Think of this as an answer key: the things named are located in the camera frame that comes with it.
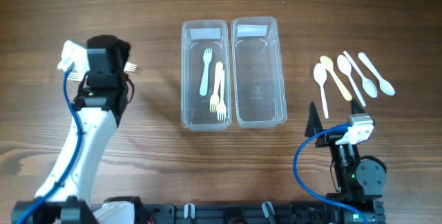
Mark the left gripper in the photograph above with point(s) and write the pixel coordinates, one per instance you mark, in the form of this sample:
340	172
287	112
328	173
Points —
125	48

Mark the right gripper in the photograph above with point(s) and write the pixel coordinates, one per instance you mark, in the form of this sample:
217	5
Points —
314	124

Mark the white fork handle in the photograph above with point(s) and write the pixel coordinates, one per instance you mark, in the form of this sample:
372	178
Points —
130	67

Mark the light blue plastic fork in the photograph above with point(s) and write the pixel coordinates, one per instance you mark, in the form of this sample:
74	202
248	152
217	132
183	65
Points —
207	57

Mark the yellow plastic fork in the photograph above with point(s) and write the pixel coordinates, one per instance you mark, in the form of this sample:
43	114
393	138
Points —
215	98

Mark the white fork diagonal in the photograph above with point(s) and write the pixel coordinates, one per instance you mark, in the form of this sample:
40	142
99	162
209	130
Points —
222	109

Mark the white fork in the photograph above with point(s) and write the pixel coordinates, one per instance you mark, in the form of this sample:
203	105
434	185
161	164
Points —
75	76

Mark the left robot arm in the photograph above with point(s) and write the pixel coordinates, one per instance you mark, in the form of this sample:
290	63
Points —
65	195

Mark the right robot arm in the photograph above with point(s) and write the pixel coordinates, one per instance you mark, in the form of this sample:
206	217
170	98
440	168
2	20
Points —
358	180

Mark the right clear plastic container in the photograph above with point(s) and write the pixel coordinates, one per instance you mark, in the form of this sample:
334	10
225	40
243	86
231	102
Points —
258	74

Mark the clear plastic container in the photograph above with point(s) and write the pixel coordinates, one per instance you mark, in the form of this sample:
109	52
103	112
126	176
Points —
197	35
258	74

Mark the left clear plastic container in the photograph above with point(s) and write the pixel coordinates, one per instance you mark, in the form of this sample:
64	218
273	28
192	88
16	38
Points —
197	35

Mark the translucent white spoon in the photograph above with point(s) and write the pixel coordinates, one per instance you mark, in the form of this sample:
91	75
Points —
368	85

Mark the white spoon far left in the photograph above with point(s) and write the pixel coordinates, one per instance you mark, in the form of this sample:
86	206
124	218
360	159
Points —
320	76

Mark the white spoon middle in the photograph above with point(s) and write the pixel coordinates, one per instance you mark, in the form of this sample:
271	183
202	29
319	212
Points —
346	68

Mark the yellow plastic spoon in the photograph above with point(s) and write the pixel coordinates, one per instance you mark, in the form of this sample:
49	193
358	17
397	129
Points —
329	67

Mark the white spoon far right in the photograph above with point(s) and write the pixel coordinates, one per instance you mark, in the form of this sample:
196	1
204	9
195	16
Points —
385	86

